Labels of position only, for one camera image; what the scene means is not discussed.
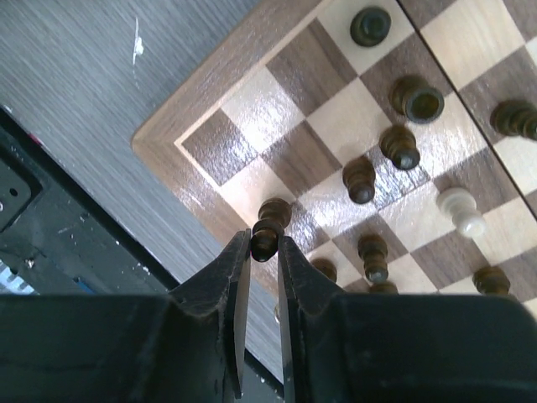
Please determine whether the wooden chess board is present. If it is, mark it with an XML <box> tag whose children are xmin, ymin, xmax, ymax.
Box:
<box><xmin>132</xmin><ymin>1</ymin><xmax>536</xmax><ymax>307</ymax></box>

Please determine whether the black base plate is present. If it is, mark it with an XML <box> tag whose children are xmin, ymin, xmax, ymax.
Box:
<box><xmin>1</xmin><ymin>112</ymin><xmax>283</xmax><ymax>402</ymax></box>

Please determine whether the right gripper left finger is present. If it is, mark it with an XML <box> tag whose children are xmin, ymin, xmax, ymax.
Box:
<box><xmin>1</xmin><ymin>230</ymin><xmax>251</xmax><ymax>402</ymax></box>

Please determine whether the dark chess pawn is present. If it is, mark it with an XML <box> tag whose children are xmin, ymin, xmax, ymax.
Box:
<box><xmin>251</xmin><ymin>197</ymin><xmax>292</xmax><ymax>263</ymax></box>

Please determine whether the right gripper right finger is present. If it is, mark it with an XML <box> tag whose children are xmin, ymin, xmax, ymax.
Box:
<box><xmin>278</xmin><ymin>236</ymin><xmax>536</xmax><ymax>402</ymax></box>

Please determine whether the white pawn mid board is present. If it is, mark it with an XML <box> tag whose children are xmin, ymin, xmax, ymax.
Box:
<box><xmin>436</xmin><ymin>187</ymin><xmax>487</xmax><ymax>238</ymax></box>

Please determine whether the dark chess piece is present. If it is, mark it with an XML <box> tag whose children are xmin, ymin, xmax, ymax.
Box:
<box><xmin>389</xmin><ymin>75</ymin><xmax>445</xmax><ymax>124</ymax></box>
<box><xmin>350</xmin><ymin>6</ymin><xmax>392</xmax><ymax>48</ymax></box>
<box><xmin>379</xmin><ymin>125</ymin><xmax>420</xmax><ymax>170</ymax></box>
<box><xmin>342</xmin><ymin>156</ymin><xmax>376</xmax><ymax>205</ymax></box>

